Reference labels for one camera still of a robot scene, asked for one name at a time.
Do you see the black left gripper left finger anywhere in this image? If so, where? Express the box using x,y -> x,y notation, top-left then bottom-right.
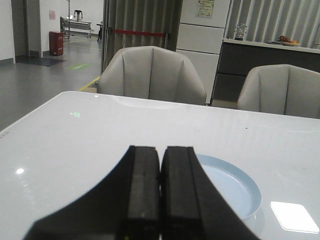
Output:
24,146 -> 160,240

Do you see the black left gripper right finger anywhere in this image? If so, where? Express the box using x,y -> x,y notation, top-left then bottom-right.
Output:
161,146 -> 258,240

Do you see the light blue round plate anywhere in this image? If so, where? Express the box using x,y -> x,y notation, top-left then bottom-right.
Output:
196,154 -> 262,220

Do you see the beige armchair left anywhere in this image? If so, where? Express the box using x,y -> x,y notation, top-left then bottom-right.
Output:
97,46 -> 207,106

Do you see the beige armchair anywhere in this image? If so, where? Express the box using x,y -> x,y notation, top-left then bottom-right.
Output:
97,46 -> 207,106
237,64 -> 320,119

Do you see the beige armchair right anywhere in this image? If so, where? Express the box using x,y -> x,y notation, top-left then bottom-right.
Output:
237,64 -> 320,119

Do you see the dark grey sideboard cabinet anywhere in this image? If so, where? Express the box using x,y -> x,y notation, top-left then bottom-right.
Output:
211,38 -> 320,102

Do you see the red barrier belt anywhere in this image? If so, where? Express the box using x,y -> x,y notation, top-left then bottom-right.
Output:
112,29 -> 166,38

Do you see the red trash bin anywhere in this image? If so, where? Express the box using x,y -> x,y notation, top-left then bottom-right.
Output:
49,31 -> 64,56

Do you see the white refrigerator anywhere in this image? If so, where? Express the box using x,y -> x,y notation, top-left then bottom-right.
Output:
176,0 -> 230,102

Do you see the glass ornament on sideboard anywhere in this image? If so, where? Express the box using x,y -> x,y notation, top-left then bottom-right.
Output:
234,23 -> 247,41

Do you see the distant white work table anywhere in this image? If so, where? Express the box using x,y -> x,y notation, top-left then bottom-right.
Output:
60,17 -> 92,39

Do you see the fruit bowl on sideboard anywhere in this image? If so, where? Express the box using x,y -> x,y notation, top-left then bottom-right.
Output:
278,35 -> 300,47

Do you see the green poster on refrigerator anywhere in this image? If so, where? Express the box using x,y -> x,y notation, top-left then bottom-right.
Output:
196,0 -> 215,19

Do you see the black robot on distant table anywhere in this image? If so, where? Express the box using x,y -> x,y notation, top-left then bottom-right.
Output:
74,9 -> 83,21

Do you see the pink notice on wall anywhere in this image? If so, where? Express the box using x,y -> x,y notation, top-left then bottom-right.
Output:
49,10 -> 56,21

